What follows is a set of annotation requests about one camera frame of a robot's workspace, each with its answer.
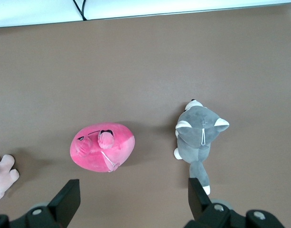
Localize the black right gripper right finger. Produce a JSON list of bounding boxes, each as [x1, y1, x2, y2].
[[188, 177, 234, 228]]

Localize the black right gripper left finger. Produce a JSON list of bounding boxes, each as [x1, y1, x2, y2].
[[24, 179, 81, 228]]

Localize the bright pink round plush toy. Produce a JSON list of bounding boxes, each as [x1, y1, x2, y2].
[[69, 122, 136, 173]]

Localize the grey white husky plush toy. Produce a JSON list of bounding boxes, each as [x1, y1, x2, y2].
[[173, 99, 230, 195]]

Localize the pale pink dog plush toy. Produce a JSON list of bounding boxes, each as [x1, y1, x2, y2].
[[0, 154, 20, 202]]

